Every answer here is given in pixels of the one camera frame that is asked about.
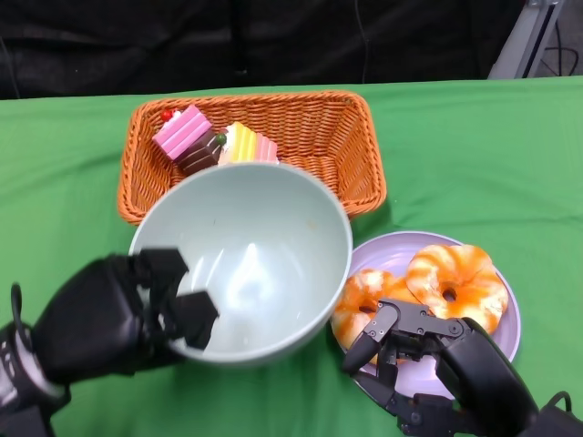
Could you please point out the salmon pink cake slice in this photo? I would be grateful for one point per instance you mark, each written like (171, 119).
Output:
(266, 150)

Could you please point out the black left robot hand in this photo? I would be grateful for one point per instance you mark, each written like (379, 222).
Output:
(100, 318)

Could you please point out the grey metal stand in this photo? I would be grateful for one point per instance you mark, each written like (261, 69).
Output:
(524, 41)

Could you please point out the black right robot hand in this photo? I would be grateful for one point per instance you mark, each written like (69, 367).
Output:
(473, 378)

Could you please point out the black backdrop curtain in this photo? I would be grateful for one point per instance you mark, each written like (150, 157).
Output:
(136, 45)

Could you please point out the grey-green bowl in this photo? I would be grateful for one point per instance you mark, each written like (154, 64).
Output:
(264, 255)

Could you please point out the orange wicker basket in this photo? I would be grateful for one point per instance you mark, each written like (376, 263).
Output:
(328, 136)

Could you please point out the brown chocolate cake slice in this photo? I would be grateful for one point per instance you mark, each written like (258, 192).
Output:
(200, 152)

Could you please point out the green tablecloth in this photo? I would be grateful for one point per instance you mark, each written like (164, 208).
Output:
(455, 159)

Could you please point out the yellow cake slice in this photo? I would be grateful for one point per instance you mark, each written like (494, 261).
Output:
(239, 143)

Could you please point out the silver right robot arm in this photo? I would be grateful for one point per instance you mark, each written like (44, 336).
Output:
(560, 421)

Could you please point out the lilac round plate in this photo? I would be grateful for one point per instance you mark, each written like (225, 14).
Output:
(396, 250)

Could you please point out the magenta pink cake slice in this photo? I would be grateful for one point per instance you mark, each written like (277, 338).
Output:
(182, 132)

